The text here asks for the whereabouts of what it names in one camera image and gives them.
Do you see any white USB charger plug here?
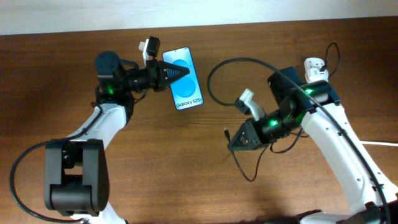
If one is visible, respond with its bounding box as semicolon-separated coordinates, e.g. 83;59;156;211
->
305;68;329;83

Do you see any blue Galaxy smartphone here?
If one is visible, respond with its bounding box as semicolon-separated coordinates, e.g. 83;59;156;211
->
162;47;204;110

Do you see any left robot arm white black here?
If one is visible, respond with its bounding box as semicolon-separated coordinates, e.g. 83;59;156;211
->
44;51;190;223

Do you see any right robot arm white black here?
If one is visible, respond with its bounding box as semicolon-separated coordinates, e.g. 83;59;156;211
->
228;68;397;223

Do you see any white power strip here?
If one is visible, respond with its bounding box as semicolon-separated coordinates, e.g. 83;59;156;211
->
304;57;329;83

